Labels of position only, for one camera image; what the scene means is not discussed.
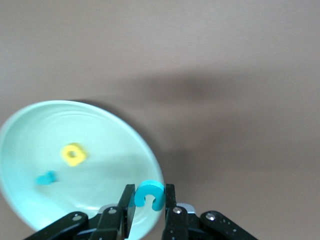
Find teal foam letter r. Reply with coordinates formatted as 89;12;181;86
34;170;58;186

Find teal foam letter c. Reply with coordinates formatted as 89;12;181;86
134;179;166;211

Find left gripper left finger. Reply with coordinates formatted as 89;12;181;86
24;184;137;240

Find pale green plate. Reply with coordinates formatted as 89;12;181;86
0;100;165;240

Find yellow foam letter a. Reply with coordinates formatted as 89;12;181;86
61;142;90;168

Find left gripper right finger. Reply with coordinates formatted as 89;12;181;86
161;184;258;240

